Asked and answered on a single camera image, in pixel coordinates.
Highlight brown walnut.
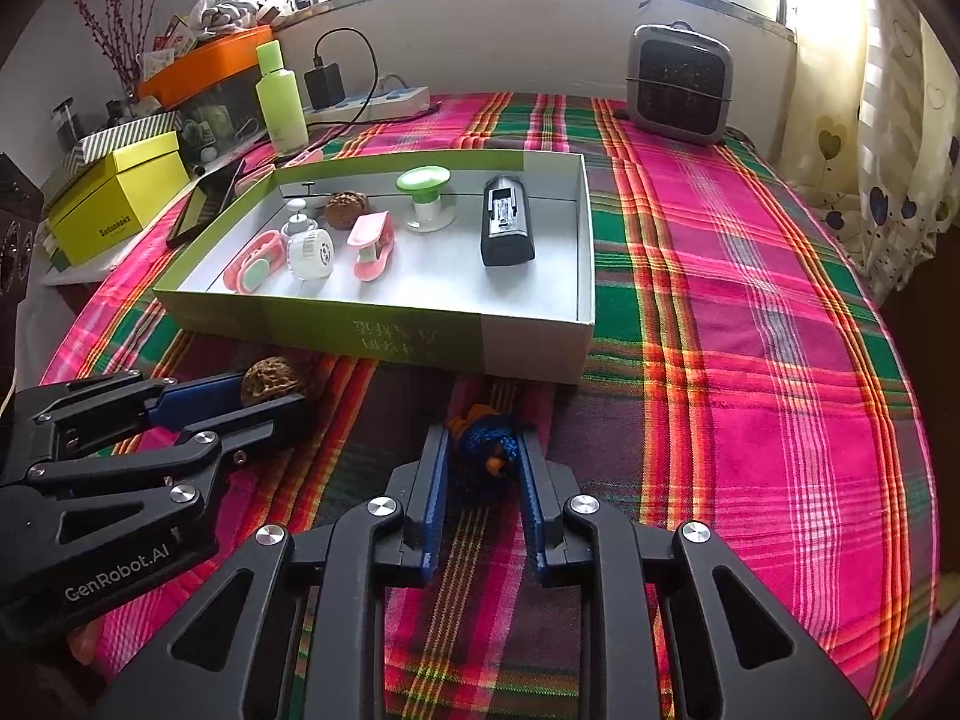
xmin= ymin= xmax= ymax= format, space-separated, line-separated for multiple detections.
xmin=238 ymin=358 xmax=320 ymax=407
xmin=324 ymin=191 xmax=371 ymax=227

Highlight white power strip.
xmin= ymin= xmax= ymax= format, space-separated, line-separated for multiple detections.
xmin=300 ymin=82 xmax=432 ymax=121

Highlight dark speaker box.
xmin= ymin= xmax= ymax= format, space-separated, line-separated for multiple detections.
xmin=0 ymin=154 xmax=46 ymax=301

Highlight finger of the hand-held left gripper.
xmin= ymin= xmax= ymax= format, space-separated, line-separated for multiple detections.
xmin=26 ymin=394 xmax=316 ymax=548
xmin=15 ymin=371 xmax=252 ymax=458

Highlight black smartphone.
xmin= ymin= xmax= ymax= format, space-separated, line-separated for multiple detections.
xmin=166 ymin=161 xmax=245 ymax=247

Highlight yellow cardboard box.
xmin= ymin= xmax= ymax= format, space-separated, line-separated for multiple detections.
xmin=46 ymin=130 xmax=191 ymax=267

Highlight black charger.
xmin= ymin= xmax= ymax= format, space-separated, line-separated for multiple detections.
xmin=304 ymin=64 xmax=347 ymax=110

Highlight white lidded clear jar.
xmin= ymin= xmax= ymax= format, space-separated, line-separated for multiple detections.
xmin=287 ymin=229 xmax=335 ymax=282

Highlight green and white cardboard box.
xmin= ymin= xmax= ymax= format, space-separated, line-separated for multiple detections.
xmin=152 ymin=150 xmax=597 ymax=387

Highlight striped gift box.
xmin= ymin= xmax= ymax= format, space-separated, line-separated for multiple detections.
xmin=41 ymin=109 xmax=185 ymax=188

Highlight green and white suction knob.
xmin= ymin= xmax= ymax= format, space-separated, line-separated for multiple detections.
xmin=396 ymin=167 xmax=455 ymax=233

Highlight pile of paper packets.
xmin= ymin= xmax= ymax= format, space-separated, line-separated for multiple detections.
xmin=146 ymin=0 xmax=282 ymax=68

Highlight green plastic bottle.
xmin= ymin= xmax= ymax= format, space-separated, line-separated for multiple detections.
xmin=255 ymin=41 xmax=308 ymax=155

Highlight pink clip with mint pad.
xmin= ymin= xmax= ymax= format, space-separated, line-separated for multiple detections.
xmin=225 ymin=231 xmax=284 ymax=293

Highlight orange box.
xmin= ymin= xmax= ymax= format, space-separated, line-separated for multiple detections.
xmin=139 ymin=25 xmax=275 ymax=107

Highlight grey space heater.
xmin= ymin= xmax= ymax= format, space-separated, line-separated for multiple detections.
xmin=626 ymin=22 xmax=734 ymax=147

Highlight black rectangular device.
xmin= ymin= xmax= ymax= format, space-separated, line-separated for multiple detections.
xmin=480 ymin=174 xmax=536 ymax=267

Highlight blue and orange rope knot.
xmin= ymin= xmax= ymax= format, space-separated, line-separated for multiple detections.
xmin=442 ymin=403 xmax=520 ymax=479

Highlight glass tank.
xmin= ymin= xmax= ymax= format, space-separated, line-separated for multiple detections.
xmin=176 ymin=67 xmax=267 ymax=158

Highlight plain pink clip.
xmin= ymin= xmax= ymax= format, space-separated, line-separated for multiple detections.
xmin=346 ymin=212 xmax=396 ymax=282

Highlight plaid tablecloth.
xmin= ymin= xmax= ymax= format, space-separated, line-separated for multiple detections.
xmin=41 ymin=90 xmax=942 ymax=720

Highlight heart-print curtain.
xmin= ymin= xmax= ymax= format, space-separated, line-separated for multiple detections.
xmin=780 ymin=0 xmax=960 ymax=301

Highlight purple flower branches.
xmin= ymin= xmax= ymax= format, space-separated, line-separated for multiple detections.
xmin=67 ymin=0 xmax=162 ymax=91

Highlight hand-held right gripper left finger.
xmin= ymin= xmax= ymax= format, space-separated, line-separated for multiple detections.
xmin=94 ymin=424 xmax=451 ymax=720

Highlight dark glass jar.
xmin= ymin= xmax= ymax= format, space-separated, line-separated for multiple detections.
xmin=51 ymin=97 xmax=80 ymax=147

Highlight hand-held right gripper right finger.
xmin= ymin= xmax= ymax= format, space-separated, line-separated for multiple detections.
xmin=514 ymin=427 xmax=875 ymax=720

